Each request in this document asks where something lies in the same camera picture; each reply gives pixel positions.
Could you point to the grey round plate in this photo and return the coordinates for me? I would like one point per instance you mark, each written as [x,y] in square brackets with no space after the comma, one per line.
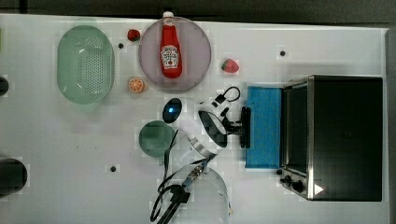
[195,51]

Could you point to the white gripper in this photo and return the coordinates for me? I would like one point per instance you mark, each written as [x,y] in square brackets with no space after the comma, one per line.
[213,115]

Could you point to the toy orange slice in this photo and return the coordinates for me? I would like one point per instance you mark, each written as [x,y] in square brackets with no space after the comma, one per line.
[136,85]

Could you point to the green perforated colander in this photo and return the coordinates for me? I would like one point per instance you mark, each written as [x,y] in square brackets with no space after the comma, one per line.
[85,65]

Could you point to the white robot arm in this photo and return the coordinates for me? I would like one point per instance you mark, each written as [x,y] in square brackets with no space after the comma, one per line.
[195,193]

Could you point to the green cup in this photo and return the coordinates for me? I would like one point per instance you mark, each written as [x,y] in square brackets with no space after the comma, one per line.
[155,138]

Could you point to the red ketchup bottle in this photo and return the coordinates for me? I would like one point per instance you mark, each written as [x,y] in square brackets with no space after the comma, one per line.
[170,53]

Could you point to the dark red toy strawberry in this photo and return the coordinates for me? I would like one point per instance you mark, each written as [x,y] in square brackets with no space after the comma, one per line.
[133,35]

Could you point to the silver toaster oven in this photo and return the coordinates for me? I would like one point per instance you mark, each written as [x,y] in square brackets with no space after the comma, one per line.
[322,134]

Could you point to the black cylinder at edge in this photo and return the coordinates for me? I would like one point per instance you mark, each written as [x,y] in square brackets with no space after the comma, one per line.
[13,176]

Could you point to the black knob at edge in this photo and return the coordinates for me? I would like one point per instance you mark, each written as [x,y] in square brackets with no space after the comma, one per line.
[4,86]

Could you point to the light red toy strawberry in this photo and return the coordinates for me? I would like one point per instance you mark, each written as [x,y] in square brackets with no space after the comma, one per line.
[230,66]

